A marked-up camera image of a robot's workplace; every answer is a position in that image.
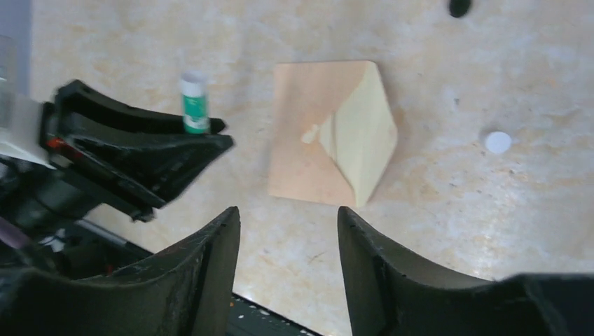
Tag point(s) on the green white glue stick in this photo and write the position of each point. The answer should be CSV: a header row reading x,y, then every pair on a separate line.
x,y
194,94

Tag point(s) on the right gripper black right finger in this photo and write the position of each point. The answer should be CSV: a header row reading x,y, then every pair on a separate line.
x,y
392,290

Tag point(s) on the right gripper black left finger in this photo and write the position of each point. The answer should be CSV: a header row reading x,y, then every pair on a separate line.
x,y
185,289

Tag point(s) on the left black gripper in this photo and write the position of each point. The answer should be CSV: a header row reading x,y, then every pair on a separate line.
x,y
133,174

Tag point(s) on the white glue stick cap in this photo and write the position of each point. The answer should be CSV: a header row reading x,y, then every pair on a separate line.
x,y
497,142

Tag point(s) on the cream paper letter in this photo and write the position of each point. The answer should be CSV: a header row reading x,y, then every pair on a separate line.
x,y
358,132

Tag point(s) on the peach envelope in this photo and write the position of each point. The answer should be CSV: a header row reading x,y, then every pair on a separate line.
x,y
297,170

